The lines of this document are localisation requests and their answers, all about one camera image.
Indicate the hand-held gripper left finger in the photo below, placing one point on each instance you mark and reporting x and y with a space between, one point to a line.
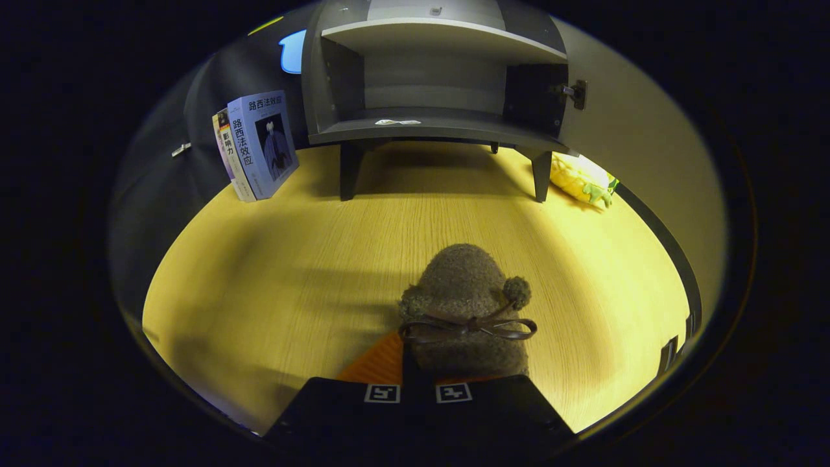
337 412

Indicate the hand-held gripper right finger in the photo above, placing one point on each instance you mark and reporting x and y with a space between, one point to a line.
499 408

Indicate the brown fuzzy shoe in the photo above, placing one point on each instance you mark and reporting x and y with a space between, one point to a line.
463 285

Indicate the grey shoe cabinet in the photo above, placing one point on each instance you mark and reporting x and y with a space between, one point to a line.
428 126

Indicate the yellow plush toy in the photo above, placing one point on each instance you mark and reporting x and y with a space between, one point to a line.
577 178

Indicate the blue book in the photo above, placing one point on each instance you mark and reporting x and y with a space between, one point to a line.
266 146

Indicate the black backdrop cloth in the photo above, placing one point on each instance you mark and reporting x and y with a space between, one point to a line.
162 194

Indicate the silver clip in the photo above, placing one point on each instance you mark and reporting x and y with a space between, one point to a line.
181 149

